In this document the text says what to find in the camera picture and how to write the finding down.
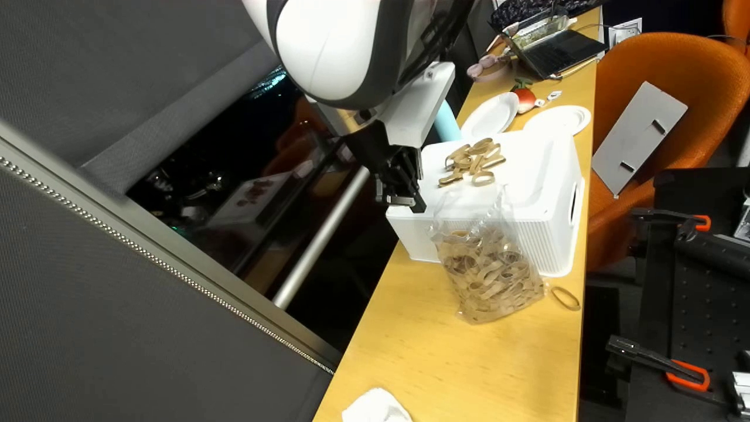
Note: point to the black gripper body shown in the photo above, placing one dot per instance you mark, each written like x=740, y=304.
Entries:
x=394, y=168

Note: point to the clear bag of rubber bands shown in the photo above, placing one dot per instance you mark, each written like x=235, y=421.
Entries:
x=476, y=246

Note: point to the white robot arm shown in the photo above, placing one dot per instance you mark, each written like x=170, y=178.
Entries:
x=377, y=59

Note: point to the white ribbed plastic tub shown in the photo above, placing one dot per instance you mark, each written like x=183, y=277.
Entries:
x=538, y=188

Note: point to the loose rubber band on table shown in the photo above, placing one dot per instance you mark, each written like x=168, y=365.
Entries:
x=565, y=300

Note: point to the white paper plate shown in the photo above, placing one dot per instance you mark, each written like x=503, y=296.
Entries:
x=561, y=121
x=491, y=118

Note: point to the black laptop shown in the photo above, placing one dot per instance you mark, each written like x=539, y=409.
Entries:
x=552, y=46

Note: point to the grey flat board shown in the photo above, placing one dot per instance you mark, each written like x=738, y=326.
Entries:
x=641, y=126

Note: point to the orange chair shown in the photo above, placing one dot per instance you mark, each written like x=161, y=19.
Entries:
x=708, y=76

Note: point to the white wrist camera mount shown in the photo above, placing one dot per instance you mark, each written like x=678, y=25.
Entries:
x=408, y=117

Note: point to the black clamp orange handle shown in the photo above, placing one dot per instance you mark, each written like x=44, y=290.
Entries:
x=678, y=373

